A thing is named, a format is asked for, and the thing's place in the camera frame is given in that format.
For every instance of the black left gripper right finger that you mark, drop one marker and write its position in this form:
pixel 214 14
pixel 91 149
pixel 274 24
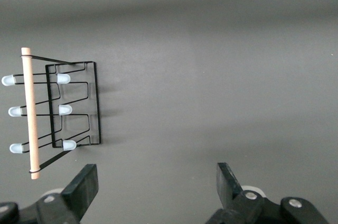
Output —
pixel 227 187

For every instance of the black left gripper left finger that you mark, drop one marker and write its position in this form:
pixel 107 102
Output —
pixel 82 189

